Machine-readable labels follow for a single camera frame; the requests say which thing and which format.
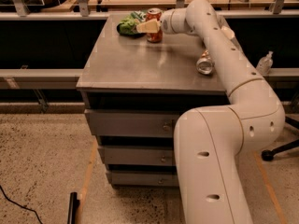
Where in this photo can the silver can lying down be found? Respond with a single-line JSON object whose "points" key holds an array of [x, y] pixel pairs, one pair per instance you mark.
{"points": [[205, 64]]}

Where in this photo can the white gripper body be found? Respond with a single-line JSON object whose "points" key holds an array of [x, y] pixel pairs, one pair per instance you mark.
{"points": [[167, 22]]}

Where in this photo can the black object on floor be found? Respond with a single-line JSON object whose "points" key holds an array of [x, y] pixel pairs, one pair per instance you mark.
{"points": [[73, 208]]}

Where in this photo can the middle grey drawer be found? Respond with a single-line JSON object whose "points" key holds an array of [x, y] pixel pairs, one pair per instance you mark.
{"points": [[149, 156]]}

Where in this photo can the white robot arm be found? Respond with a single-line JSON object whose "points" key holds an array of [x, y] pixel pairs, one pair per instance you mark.
{"points": [[207, 139]]}

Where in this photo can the bottom grey drawer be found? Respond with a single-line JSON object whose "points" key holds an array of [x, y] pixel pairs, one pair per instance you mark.
{"points": [[142, 179]]}

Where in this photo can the metal railing frame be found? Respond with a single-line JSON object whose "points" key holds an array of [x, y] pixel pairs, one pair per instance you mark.
{"points": [[93, 3]]}

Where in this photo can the clear sanitizer bottle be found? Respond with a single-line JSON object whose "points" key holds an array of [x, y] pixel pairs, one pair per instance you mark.
{"points": [[265, 64]]}

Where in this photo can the red coke can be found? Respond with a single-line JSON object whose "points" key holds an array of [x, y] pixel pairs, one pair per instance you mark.
{"points": [[154, 14]]}

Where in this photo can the top grey drawer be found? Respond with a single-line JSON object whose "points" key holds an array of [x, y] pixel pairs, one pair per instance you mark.
{"points": [[131, 123]]}

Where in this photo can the grey drawer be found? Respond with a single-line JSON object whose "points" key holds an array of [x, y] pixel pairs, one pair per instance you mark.
{"points": [[149, 156], [131, 123], [142, 179]]}

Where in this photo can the black office chair base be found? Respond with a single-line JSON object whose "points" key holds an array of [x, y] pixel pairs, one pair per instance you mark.
{"points": [[268, 155]]}

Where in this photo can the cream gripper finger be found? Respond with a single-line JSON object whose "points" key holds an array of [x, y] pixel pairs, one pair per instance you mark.
{"points": [[151, 26]]}

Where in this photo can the green rice chip bag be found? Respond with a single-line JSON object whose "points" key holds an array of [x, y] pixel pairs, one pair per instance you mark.
{"points": [[127, 25]]}

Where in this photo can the grey drawer cabinet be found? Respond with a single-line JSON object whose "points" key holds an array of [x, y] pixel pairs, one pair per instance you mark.
{"points": [[132, 74]]}

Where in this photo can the white bowl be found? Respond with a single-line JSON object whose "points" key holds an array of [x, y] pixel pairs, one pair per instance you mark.
{"points": [[229, 33]]}

